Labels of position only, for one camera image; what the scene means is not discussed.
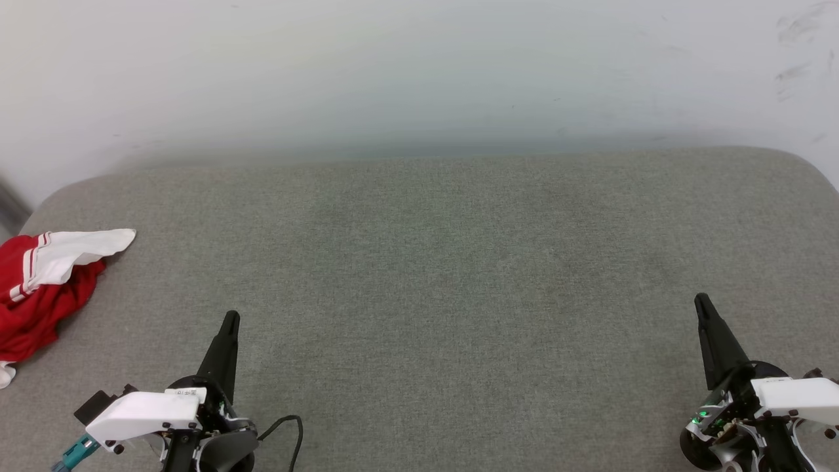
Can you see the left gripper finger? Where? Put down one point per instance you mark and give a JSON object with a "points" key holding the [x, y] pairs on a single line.
{"points": [[223, 354]]}

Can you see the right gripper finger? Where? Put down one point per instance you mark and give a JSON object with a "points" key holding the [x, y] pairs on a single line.
{"points": [[718, 341]]}

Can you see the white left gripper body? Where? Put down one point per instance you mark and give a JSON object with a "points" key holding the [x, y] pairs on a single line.
{"points": [[147, 413]]}

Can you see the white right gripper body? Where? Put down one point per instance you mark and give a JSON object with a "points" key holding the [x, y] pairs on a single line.
{"points": [[793, 400]]}

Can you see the red and white t-shirt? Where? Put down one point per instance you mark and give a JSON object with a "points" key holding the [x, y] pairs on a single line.
{"points": [[39, 308]]}

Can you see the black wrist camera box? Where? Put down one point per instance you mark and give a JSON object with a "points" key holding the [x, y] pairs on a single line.
{"points": [[98, 405]]}

